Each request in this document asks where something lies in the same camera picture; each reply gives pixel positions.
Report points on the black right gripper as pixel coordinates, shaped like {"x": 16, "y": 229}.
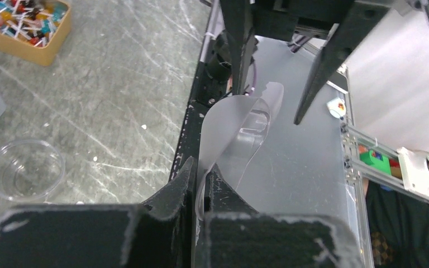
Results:
{"x": 280, "y": 20}

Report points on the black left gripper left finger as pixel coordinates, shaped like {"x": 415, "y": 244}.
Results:
{"x": 154, "y": 233}

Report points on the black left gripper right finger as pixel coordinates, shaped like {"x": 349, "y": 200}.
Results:
{"x": 236, "y": 235}

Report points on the clear plastic cup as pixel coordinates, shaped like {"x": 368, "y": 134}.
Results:
{"x": 30, "y": 170}

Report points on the gold tin of lollipops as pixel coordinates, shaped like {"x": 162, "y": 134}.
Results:
{"x": 34, "y": 30}

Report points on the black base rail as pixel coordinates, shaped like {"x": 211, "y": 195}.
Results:
{"x": 210, "y": 85}

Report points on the aluminium frame rail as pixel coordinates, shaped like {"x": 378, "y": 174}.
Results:
{"x": 392, "y": 192}

